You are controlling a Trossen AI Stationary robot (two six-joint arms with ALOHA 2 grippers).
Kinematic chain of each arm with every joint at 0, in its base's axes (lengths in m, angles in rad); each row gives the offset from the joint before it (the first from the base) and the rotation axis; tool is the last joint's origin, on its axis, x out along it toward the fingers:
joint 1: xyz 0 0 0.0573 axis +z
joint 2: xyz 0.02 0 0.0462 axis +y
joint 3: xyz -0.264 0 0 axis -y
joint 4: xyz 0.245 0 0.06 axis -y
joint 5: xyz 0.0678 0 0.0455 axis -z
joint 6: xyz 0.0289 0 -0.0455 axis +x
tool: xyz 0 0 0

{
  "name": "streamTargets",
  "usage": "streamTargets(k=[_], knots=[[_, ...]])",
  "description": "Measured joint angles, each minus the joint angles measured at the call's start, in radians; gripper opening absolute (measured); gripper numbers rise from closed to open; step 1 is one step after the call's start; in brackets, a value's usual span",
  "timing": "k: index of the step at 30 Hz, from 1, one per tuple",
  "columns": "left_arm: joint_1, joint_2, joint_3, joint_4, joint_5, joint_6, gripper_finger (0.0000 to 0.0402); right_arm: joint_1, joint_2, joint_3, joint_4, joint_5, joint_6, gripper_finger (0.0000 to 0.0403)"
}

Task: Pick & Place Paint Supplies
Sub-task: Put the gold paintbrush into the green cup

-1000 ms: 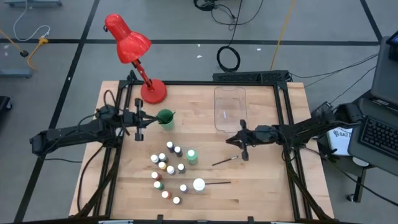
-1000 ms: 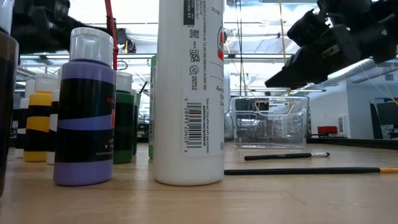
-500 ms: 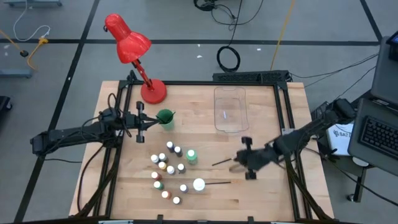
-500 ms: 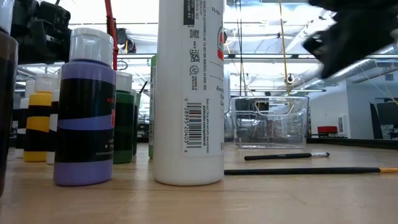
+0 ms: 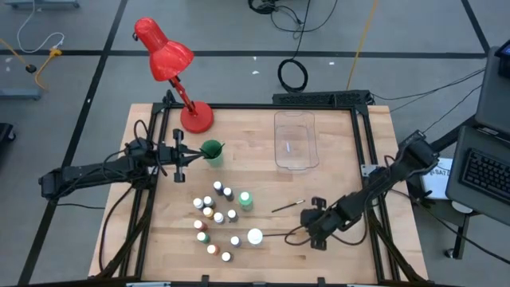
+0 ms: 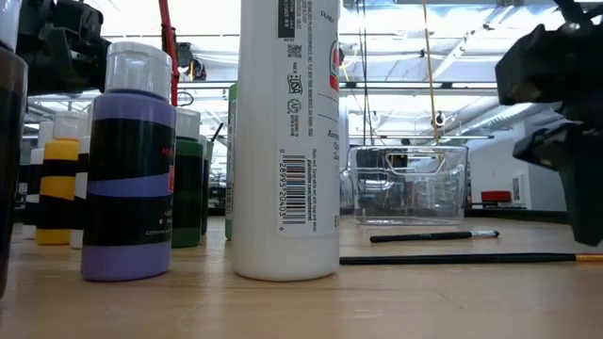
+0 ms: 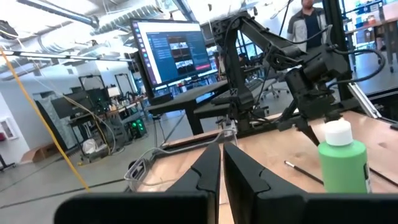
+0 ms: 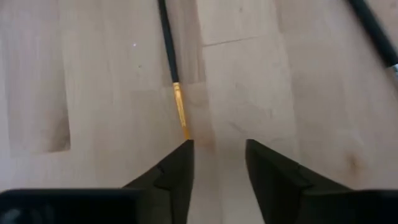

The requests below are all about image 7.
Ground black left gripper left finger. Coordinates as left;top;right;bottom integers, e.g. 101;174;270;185
54;142;222;224

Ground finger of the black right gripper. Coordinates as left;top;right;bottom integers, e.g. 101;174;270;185
277;101;302;132
294;116;322;147

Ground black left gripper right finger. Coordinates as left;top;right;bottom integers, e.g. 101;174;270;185
223;142;398;224

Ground large green paint bottle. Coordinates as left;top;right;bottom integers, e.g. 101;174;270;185
317;119;373;194

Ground office chair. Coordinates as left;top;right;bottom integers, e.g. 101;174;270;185
259;82;290;101

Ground clear plastic bin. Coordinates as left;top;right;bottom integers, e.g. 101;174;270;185
123;128;239;193

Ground person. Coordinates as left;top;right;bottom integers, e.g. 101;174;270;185
285;0;328;53

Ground computer tower green lights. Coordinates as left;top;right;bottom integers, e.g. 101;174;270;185
127;117;147;140

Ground background storage shelf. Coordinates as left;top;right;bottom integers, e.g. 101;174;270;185
341;0;398;74

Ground black desk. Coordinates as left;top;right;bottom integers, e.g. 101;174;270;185
145;65;280;136

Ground small black computer box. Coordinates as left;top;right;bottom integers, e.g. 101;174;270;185
150;92;175;106

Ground white bag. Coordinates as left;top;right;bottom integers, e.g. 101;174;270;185
81;138;108;156

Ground computer monitor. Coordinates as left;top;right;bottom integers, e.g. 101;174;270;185
129;17;218;97

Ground cluttered background workbench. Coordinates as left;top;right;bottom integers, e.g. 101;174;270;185
34;73;150;156

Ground cardboard box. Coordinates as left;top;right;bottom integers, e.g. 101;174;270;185
19;142;62;165

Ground dark leaning panel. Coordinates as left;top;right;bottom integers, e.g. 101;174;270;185
34;98;81;152

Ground long ceiling light strip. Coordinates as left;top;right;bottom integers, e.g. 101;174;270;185
0;49;134;63

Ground silver aluminium rail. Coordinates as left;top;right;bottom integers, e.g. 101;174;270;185
347;82;383;119

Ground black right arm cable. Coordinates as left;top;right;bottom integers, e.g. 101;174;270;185
323;24;387;91

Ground yellow hanging cable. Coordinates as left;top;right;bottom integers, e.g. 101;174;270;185
0;46;91;193

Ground silver ventilation duct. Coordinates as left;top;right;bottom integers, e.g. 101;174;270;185
90;4;165;37

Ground white wall panel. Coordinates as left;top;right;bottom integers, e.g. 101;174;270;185
0;116;19;141

